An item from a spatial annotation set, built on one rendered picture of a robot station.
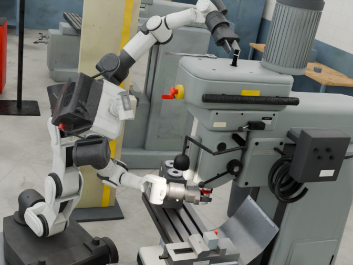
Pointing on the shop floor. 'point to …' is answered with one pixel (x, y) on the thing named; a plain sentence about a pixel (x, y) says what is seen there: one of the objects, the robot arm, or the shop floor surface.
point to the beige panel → (85, 53)
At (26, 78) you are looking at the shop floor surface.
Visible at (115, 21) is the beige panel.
